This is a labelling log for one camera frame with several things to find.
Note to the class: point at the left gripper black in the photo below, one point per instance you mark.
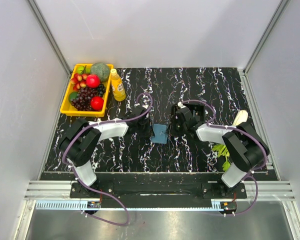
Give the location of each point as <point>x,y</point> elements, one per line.
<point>149,133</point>

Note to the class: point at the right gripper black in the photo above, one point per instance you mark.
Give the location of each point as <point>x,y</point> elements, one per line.
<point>174,119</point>

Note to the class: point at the blue card holder wallet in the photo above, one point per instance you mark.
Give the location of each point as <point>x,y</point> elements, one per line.
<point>160,134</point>

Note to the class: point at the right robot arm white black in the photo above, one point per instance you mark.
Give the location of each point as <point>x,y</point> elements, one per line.
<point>246,148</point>

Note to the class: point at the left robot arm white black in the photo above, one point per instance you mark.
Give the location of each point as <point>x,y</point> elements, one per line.
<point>80,140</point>

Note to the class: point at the black card box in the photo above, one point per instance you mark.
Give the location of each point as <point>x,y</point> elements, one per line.
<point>197,110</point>

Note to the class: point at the yellow juice bottle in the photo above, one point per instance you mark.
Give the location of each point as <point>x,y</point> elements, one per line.
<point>118,89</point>

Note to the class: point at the white celery stalk with leaves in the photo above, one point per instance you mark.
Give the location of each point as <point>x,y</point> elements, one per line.
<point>221,149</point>

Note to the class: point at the red apple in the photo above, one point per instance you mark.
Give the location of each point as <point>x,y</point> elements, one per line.
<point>97,103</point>

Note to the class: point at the dark purple grape bunch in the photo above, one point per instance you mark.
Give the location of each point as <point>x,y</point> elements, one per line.
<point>82,102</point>

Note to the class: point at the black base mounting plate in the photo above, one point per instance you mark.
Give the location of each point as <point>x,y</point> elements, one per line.
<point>199,184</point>

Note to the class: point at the green melon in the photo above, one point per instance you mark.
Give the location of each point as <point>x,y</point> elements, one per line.
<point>102,70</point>

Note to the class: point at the green avocado fruit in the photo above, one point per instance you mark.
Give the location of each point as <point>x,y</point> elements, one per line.
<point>73,95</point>

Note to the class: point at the yellow plastic tray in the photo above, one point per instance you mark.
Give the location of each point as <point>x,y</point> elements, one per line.
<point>67,109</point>

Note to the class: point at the small red fruit cluster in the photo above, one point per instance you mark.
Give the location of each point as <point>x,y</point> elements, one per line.
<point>78,81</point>

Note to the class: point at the green lime fruit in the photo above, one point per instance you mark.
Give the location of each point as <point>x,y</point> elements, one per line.
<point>81,69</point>

